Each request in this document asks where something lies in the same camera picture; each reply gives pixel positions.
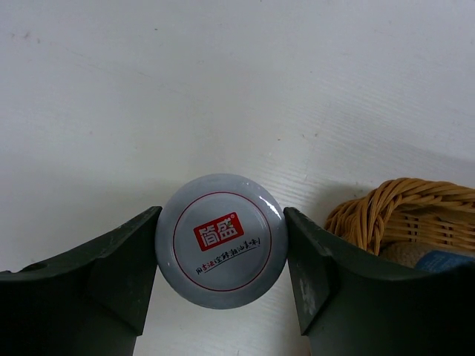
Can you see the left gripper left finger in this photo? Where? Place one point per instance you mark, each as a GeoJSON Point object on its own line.
{"type": "Point", "coordinates": [90, 300]}

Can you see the red-white-lid spice jar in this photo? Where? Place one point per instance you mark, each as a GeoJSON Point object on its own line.
{"type": "Point", "coordinates": [221, 241]}

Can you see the silver-lid blue-label jar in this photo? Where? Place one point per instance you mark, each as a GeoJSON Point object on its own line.
{"type": "Point", "coordinates": [438, 261]}

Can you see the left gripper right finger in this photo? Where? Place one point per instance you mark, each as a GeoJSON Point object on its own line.
{"type": "Point", "coordinates": [351, 302]}

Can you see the brown wicker divided tray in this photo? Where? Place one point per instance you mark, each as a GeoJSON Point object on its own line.
{"type": "Point", "coordinates": [407, 210]}

